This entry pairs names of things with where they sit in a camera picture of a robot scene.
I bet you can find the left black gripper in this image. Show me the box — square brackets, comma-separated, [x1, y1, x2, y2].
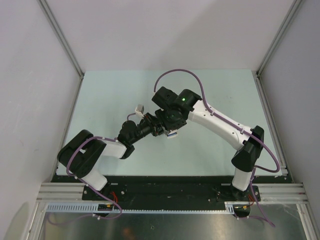
[129, 112, 164, 144]

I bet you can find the white red remote control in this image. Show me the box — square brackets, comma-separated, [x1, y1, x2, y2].
[166, 131, 178, 139]

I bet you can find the blue battery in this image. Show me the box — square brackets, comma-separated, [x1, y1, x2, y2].
[167, 132, 178, 138]

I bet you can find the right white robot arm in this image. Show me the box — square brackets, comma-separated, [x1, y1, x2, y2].
[152, 87, 264, 201]

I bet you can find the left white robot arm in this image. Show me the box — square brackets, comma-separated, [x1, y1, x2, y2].
[57, 113, 164, 200]

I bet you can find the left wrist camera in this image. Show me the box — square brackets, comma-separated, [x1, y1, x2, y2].
[135, 104, 145, 119]

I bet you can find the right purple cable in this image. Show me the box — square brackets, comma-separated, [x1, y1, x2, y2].
[153, 68, 281, 175]

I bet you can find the purple cable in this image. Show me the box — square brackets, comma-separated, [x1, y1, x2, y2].
[65, 113, 137, 181]
[153, 68, 281, 175]

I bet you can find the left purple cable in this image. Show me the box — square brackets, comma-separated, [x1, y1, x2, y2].
[65, 113, 137, 181]

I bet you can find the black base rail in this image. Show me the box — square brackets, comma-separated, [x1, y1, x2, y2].
[51, 174, 262, 210]

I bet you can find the grey cable duct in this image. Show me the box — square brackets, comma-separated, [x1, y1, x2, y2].
[46, 202, 235, 215]

